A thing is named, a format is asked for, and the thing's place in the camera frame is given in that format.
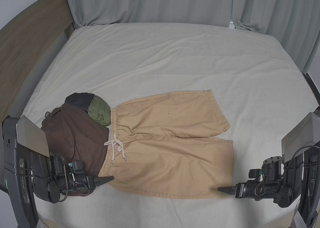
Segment bed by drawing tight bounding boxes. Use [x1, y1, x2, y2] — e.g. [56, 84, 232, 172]
[0, 0, 320, 228]

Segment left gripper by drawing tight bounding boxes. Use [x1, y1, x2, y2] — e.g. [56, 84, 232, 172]
[73, 173, 114, 191]

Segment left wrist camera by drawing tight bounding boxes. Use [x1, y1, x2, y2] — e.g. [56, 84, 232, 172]
[71, 161, 85, 175]

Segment brown garment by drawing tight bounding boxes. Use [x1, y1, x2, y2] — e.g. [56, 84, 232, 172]
[40, 104, 110, 196]

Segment black cable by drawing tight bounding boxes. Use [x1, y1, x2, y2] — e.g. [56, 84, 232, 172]
[284, 146, 313, 172]

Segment green garment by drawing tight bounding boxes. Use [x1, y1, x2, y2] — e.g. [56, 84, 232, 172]
[87, 96, 112, 127]

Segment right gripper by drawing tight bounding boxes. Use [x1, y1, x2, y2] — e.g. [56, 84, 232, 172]
[217, 181, 262, 199]

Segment black garment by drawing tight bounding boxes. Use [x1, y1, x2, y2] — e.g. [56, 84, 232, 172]
[64, 92, 95, 112]

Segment beige shorts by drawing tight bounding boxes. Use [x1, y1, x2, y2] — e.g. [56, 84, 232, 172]
[99, 89, 234, 200]

